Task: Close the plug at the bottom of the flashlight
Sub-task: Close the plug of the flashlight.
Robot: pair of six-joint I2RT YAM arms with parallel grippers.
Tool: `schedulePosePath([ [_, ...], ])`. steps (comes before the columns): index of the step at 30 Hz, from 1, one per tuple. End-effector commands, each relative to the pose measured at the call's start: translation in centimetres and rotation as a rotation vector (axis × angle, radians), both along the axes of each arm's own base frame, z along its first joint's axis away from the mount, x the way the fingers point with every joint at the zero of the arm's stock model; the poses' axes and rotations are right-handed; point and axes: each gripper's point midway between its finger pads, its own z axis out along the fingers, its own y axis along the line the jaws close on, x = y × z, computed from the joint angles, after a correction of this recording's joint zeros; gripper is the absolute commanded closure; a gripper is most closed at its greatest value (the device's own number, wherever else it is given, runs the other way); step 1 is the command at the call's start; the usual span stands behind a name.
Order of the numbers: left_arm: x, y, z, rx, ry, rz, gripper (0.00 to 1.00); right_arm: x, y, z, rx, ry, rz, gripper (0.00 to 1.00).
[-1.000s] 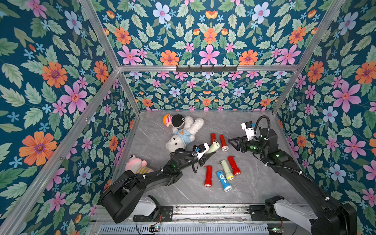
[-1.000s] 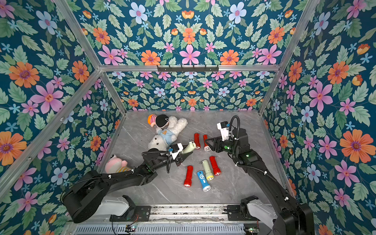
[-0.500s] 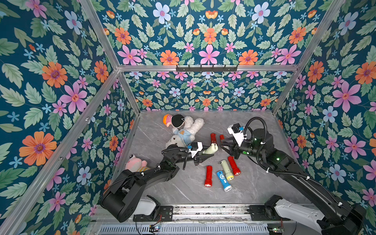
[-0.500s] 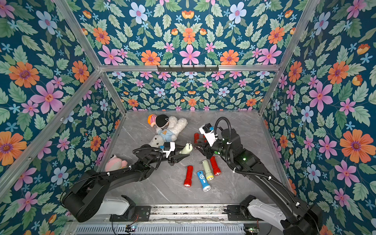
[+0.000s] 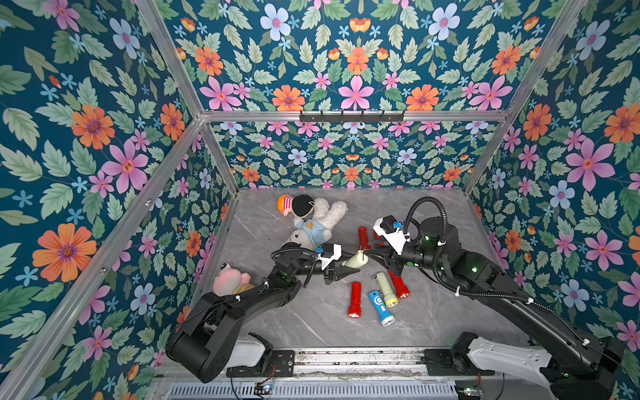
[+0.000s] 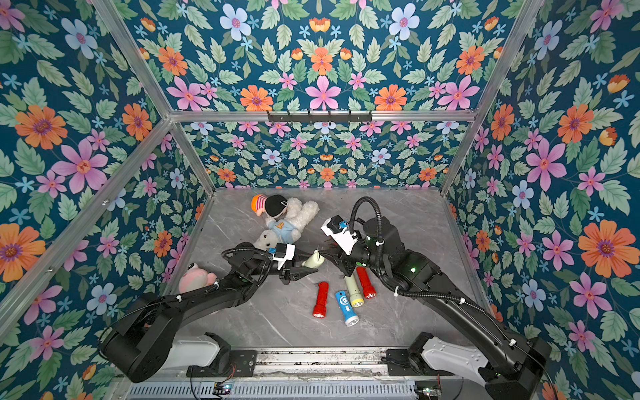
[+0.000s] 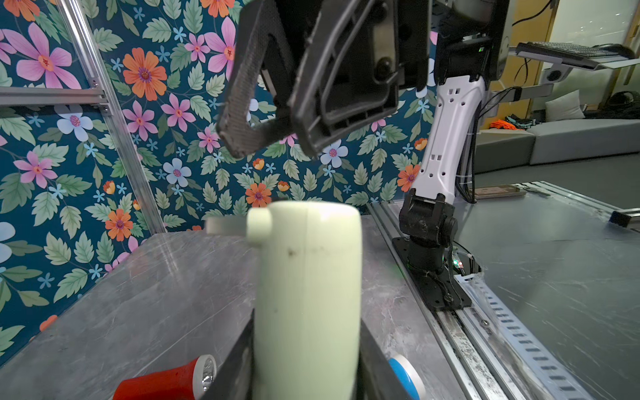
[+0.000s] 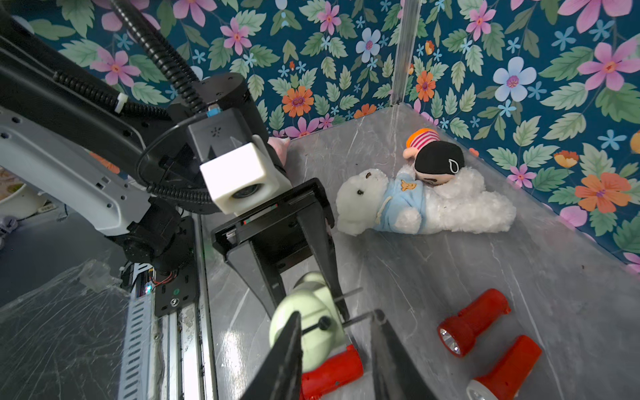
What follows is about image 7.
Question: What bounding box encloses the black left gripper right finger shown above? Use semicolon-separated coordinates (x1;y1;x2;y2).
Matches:
357;320;411;400

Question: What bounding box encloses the pale green flashlight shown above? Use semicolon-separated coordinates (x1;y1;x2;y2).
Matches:
204;200;363;400

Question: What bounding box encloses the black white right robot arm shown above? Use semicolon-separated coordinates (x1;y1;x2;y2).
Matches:
217;1;513;272

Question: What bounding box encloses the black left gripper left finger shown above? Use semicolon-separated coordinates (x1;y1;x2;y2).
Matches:
202;319;254;400

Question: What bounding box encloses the grey sofa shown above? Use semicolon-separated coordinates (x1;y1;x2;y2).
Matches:
474;119;639;173

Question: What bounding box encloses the red flashlight plain middle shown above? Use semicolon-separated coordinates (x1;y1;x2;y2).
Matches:
113;354;218;400

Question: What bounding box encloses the black keyboard on stand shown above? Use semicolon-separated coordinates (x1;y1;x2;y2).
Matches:
513;42;639;70

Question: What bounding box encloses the blue flashlight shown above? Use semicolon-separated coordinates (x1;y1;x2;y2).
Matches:
388;354;427;400

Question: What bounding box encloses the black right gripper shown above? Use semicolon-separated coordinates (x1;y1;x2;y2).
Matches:
288;1;433;158

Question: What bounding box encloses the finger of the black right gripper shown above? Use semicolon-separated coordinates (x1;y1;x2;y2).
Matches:
217;1;299;158

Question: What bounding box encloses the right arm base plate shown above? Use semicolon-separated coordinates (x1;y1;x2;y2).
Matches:
392;238;472;313

